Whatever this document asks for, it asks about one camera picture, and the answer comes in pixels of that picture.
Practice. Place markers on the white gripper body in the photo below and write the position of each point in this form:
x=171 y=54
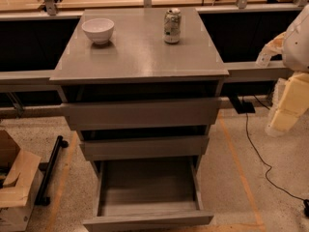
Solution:
x=297 y=47

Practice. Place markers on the grey bottom drawer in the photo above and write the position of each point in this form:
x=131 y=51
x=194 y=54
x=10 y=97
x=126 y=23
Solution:
x=137 y=194

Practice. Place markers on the grey drawer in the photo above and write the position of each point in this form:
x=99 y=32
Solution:
x=144 y=148
x=137 y=194
x=90 y=116

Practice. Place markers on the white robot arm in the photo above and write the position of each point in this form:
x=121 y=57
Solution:
x=293 y=45

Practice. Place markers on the grey middle drawer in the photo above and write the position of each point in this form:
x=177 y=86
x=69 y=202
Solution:
x=144 y=148

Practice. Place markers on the grey drawer cabinet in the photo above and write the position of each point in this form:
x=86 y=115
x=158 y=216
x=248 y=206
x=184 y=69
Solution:
x=136 y=64

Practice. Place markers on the grey top drawer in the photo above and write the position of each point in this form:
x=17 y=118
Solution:
x=90 y=116

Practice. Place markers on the clear sanitizer bottle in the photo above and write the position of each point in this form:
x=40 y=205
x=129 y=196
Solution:
x=263 y=59

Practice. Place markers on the black power box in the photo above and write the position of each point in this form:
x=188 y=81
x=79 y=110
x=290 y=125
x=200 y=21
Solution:
x=241 y=106

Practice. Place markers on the crumpled white soda can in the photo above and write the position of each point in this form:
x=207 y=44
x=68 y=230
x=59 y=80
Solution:
x=172 y=25

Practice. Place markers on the white ceramic bowl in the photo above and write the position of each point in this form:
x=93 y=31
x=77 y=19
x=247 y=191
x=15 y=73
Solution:
x=98 y=30

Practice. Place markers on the black metal bar stand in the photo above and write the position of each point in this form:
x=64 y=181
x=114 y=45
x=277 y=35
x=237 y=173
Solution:
x=47 y=168

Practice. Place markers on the open cardboard box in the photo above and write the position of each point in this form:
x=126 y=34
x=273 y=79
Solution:
x=21 y=185

